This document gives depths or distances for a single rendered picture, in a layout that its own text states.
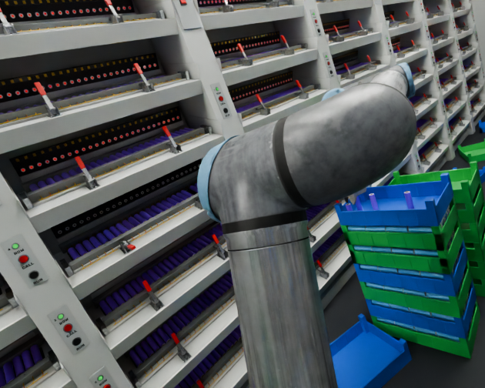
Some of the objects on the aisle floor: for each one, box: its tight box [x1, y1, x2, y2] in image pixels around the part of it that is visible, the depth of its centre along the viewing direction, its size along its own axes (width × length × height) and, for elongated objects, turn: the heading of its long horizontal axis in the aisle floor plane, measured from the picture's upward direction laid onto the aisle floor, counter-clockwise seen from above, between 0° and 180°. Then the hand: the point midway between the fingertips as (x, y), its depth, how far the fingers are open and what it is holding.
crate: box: [329, 313, 412, 388], centre depth 101 cm, size 30×20×8 cm
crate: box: [371, 299, 480, 359], centre depth 107 cm, size 30×20×8 cm
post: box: [0, 147, 132, 388], centre depth 72 cm, size 20×9×177 cm, turn 96°
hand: (348, 200), depth 99 cm, fingers open, 3 cm apart
